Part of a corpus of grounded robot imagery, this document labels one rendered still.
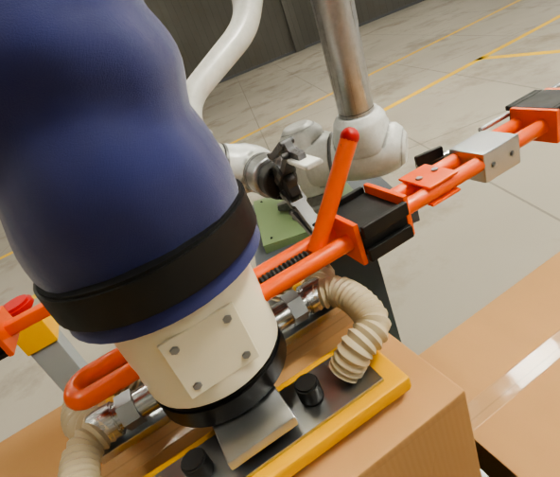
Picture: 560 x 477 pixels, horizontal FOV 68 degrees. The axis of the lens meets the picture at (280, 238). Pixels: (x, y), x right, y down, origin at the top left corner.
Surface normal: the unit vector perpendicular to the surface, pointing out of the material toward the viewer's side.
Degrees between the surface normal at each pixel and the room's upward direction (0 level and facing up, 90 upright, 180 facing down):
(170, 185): 90
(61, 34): 82
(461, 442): 90
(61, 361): 90
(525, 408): 0
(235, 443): 0
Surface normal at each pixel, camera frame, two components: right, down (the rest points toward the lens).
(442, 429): 0.43, 0.30
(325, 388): -0.33, -0.82
